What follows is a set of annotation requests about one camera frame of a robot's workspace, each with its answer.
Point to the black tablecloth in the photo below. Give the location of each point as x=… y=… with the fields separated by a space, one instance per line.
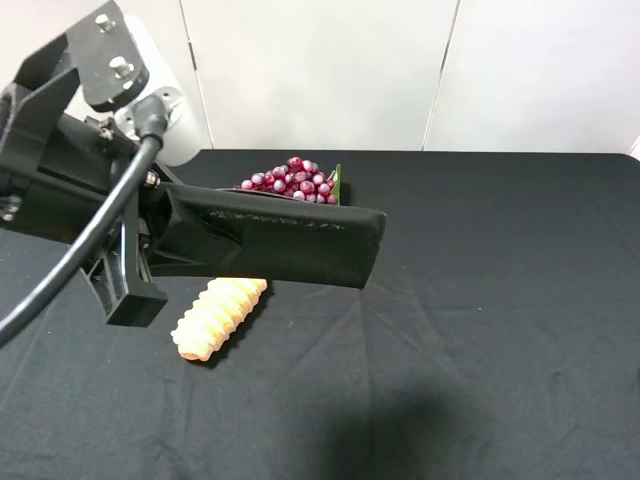
x=497 y=338

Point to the black leather pouch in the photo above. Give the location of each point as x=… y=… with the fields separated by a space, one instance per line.
x=300 y=240

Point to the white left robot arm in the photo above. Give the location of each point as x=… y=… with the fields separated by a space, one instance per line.
x=91 y=125

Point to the yellow ridged bread roll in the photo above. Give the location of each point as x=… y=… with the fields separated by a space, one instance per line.
x=215 y=315

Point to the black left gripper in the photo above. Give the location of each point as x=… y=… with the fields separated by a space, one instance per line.
x=91 y=127

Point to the red artificial grape bunch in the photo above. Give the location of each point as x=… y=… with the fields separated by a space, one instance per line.
x=299 y=179

